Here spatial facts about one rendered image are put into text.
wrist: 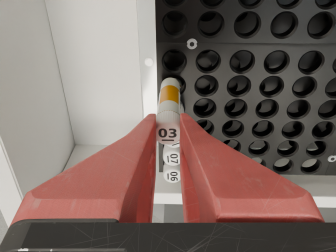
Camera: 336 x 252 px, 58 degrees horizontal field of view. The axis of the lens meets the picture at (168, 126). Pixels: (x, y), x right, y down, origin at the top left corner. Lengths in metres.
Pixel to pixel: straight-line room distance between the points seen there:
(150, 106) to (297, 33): 0.12
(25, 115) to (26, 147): 0.02
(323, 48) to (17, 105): 0.17
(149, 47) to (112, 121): 0.08
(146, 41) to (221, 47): 0.07
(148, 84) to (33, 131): 0.09
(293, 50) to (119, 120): 0.15
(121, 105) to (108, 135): 0.03
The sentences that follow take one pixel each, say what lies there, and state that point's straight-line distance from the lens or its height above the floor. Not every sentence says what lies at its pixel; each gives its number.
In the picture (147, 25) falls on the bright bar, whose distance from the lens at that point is 0.21.
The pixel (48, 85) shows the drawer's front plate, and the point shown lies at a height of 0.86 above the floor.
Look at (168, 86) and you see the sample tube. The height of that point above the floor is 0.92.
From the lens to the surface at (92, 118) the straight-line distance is 0.27.
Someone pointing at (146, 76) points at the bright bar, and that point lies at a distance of 0.23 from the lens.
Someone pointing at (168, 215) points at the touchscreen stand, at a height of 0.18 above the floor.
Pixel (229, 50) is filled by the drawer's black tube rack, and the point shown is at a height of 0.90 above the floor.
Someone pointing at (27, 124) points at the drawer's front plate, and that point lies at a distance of 0.21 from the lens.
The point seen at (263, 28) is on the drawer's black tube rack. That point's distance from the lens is 0.17.
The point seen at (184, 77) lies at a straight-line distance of 0.17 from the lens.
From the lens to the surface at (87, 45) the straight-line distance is 0.24.
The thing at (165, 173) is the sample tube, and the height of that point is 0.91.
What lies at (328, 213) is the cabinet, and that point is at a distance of 0.53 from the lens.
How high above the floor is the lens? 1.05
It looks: 57 degrees down
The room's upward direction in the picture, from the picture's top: 177 degrees counter-clockwise
